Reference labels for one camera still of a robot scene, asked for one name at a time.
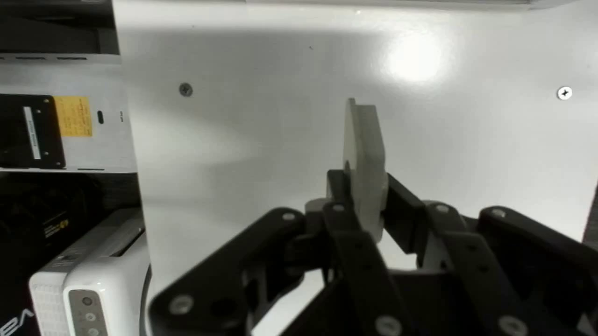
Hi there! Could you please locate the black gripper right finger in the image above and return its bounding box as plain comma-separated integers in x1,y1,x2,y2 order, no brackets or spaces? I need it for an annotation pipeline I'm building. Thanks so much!
379,174,598,336

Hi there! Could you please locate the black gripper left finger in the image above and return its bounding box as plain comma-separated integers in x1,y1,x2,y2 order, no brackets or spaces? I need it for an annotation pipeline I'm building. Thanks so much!
145,168,407,336

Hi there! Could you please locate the white air purifier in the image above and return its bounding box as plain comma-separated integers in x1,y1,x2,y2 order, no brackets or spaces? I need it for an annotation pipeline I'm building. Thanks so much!
25,207,153,336

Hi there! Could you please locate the yellow sticky note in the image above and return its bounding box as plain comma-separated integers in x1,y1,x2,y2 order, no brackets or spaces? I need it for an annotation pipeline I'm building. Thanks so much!
53,95,95,140

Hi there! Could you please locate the black box with white label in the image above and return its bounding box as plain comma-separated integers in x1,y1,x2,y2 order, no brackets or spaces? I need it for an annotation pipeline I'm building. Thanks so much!
0,93,67,170

